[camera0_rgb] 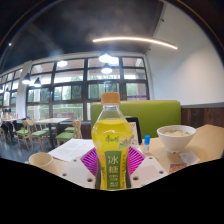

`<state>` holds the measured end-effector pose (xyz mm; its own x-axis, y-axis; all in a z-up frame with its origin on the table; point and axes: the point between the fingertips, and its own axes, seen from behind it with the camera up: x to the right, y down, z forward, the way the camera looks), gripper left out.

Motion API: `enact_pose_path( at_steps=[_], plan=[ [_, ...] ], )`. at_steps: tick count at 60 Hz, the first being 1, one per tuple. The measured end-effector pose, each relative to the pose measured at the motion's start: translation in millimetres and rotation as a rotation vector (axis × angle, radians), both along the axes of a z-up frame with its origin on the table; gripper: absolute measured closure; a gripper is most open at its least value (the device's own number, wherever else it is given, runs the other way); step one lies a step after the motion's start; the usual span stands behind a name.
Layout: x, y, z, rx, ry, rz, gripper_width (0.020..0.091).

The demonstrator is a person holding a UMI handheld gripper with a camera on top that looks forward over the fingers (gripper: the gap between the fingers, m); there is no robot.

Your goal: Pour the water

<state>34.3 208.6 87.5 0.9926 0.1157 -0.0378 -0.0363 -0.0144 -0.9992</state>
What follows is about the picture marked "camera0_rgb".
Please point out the yellow drink bottle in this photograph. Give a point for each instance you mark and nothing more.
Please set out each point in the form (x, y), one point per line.
(111, 140)

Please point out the green booth backrest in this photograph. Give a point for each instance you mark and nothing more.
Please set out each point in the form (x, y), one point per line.
(156, 115)

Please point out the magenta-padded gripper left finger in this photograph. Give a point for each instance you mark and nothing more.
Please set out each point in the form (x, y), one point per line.
(78, 172)

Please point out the wooden chairs with green cushions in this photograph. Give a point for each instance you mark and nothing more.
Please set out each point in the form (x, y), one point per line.
(65, 135)

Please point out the small white receipt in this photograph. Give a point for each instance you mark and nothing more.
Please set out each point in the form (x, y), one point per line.
(189, 158)

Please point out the white paper sheet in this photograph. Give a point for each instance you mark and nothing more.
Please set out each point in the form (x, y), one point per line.
(71, 149)

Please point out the black pendant lamps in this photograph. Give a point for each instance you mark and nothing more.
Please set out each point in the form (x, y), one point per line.
(105, 57)

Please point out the cream ceramic mug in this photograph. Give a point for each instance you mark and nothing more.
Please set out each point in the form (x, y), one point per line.
(41, 160)

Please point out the white bowl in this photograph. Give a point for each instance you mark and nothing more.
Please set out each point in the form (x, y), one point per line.
(176, 138)

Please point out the black-framed tablet stand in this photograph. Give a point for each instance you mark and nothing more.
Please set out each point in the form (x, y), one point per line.
(136, 128)

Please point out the person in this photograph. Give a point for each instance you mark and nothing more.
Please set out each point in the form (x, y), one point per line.
(8, 125)

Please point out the small blue-capped white bottle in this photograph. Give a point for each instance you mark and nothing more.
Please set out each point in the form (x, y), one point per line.
(146, 145)

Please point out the small brown card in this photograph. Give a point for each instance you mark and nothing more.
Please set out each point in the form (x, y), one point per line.
(176, 168)

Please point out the long linear ceiling lamp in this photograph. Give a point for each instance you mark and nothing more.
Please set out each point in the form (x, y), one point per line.
(133, 39)

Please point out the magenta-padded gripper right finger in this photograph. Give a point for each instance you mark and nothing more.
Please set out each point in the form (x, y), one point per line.
(146, 171)

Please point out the light wooden dining table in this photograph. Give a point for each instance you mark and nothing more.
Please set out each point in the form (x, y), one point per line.
(51, 120)

